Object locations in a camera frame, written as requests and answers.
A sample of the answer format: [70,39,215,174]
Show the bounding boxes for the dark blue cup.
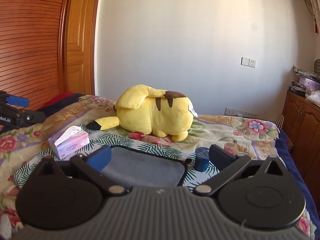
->
[194,147,210,172]

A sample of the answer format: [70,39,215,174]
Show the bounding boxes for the floral bed blanket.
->
[1,94,319,239]

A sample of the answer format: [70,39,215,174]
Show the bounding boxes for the pink tissue box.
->
[48,126,89,160]

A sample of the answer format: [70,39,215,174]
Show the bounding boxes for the red pillow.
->
[40,91,73,109]

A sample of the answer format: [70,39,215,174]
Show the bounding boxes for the yellow Pikachu plush toy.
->
[86,85,198,142]

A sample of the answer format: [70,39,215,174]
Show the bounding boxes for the wooden side cabinet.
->
[282,92,320,209]

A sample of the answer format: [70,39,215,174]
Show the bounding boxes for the wooden slatted wardrobe door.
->
[1,0,67,110]

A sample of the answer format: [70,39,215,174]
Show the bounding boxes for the white plastic bag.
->
[306,90,320,107]

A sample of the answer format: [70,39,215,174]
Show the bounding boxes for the stack of boxes and books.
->
[292,65,319,96]

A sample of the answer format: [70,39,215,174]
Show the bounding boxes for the wooden panel door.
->
[63,0,98,94]

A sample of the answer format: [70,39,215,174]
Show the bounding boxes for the wall socket strip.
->
[224,108,258,119]

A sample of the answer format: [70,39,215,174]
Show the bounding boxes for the white wall switch plate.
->
[241,57,256,68]

